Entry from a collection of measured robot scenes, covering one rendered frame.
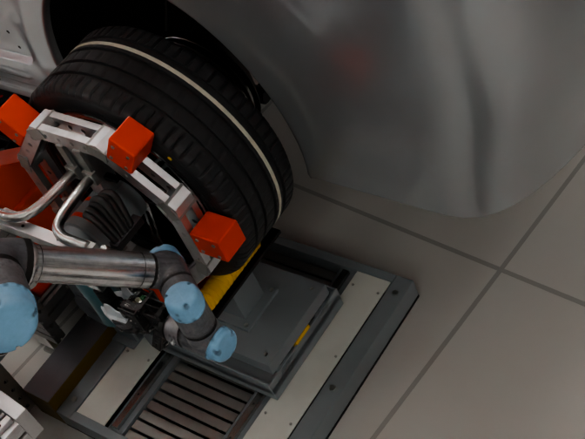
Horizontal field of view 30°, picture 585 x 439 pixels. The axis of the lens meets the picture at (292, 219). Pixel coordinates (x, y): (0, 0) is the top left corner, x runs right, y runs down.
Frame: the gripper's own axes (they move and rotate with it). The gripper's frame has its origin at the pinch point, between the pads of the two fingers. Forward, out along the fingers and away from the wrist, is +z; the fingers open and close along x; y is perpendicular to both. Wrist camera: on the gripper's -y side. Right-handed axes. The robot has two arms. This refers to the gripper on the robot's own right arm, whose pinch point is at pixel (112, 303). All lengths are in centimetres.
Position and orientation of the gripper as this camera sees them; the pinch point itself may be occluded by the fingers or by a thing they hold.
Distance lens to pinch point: 250.8
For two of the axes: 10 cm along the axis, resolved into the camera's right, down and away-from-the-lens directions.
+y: -3.0, -6.4, -7.0
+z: -7.9, -2.5, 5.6
